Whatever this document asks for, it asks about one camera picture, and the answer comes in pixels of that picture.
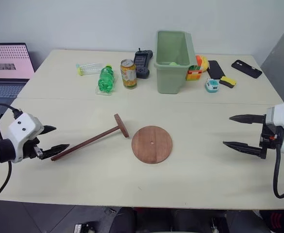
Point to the green plastic bottle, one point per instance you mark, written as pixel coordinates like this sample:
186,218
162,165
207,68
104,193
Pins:
105,80

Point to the black phone case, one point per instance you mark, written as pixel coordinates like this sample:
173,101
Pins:
246,69

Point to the black shape with red stripes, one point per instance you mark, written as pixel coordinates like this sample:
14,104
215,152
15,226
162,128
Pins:
280,222

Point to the colourful toy brick block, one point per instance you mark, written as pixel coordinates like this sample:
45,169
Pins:
194,72

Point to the green plastic bin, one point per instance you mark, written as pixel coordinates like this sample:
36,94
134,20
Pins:
169,77

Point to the small green ball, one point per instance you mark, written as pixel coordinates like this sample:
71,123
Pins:
173,64

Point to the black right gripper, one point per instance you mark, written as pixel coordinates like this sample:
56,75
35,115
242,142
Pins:
269,139

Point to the yellow and black sponge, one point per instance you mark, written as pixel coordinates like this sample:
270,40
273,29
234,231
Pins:
228,82

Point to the dark rounded shape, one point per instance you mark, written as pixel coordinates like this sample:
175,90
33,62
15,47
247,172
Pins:
123,221

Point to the wooden T-shaped stick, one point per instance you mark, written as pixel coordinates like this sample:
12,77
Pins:
93,139

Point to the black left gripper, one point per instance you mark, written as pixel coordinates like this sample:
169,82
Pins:
30,148

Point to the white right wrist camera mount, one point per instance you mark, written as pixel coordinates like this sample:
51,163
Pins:
281,116

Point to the grey laptop with pink screen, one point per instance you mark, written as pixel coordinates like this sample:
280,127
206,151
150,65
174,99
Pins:
7,63

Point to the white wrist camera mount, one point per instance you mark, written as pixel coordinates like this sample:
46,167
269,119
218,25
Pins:
22,126
281,116

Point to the clear tube with yellow cap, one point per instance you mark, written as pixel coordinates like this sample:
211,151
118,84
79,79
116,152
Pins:
89,68

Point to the orange and yellow toy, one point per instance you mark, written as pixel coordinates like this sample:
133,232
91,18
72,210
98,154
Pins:
203,61

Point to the round brown wooden base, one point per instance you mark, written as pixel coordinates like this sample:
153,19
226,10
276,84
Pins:
152,148

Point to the white and teal timer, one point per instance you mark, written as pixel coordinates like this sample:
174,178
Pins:
212,85

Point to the black handheld remote controller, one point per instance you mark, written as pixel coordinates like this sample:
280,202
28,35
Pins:
143,63

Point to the yellow printed drink can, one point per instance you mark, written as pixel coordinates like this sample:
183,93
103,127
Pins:
128,76

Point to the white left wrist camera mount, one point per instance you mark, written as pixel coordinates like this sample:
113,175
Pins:
22,126

